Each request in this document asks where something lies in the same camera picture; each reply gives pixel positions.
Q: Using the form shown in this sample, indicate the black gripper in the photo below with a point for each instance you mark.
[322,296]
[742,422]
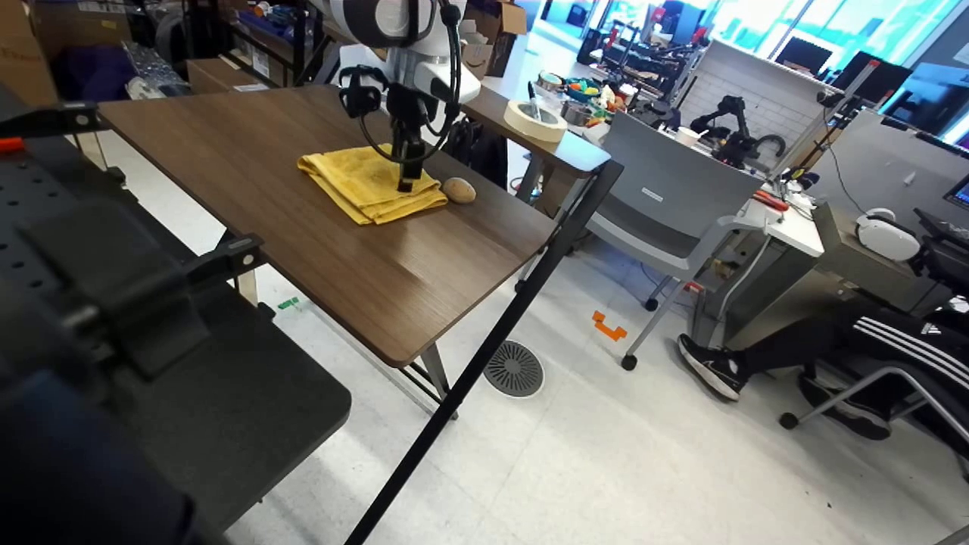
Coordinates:
[411,110]

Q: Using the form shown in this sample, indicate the yellow towel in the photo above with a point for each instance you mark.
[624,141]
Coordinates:
[367,185]

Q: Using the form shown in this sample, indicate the cream white ball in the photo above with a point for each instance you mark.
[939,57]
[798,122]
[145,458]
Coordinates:
[458,187]

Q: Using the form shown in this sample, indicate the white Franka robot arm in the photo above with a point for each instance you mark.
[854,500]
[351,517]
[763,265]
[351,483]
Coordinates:
[422,80]

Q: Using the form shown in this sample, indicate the small black robot arm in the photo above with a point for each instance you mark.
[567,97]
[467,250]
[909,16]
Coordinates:
[733,146]

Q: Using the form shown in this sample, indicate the black backpack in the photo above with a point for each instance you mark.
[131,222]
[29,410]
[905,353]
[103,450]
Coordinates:
[483,150]

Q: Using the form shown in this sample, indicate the white tape roll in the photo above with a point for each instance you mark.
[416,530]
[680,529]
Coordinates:
[533,122]

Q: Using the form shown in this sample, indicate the grey plastic chair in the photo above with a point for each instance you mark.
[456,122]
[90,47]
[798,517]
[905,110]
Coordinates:
[667,211]

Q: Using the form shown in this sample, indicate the orange floor tape marker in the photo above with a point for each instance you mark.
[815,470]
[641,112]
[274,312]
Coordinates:
[608,328]

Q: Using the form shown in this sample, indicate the round floor drain cover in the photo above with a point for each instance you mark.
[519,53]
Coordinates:
[515,371]

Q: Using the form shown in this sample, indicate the seated man grey sweater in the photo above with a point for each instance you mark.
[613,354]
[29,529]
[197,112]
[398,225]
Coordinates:
[834,341]

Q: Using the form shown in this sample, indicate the black camera tripod pole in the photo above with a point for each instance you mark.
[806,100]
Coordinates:
[525,292]

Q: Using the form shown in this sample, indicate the black perforated mount plate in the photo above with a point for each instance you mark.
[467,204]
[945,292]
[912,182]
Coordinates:
[145,396]

